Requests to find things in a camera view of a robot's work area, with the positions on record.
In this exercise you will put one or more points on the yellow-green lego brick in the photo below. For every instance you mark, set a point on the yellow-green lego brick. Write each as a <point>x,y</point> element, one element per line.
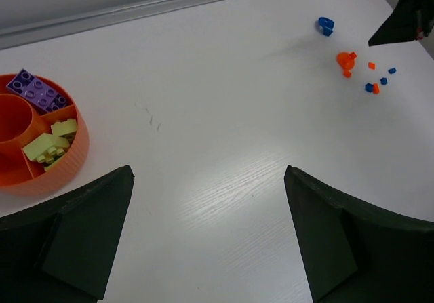
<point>45,148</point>
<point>65,129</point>

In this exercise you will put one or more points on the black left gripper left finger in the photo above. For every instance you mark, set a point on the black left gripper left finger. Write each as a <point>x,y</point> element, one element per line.
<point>62,250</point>

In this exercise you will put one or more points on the orange divided bowl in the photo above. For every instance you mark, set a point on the orange divided bowl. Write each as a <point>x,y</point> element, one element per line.
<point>22,124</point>

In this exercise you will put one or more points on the aluminium table frame rail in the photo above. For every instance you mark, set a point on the aluminium table frame rail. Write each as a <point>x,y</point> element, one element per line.
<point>87,21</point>

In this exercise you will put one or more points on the blue curved lego piece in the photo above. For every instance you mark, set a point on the blue curved lego piece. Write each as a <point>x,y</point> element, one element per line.
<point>326,26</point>

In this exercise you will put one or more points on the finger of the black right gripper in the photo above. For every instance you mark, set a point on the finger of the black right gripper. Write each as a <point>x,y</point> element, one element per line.
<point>411,20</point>

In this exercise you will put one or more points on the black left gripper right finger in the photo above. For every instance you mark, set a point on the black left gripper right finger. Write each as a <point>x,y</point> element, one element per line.
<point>353,251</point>

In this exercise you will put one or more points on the orange round lego piece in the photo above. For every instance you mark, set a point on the orange round lego piece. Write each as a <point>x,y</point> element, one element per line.
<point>346,60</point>

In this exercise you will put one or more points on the purple lego brick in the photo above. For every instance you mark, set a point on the purple lego brick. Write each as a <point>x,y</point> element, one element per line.
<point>43,97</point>

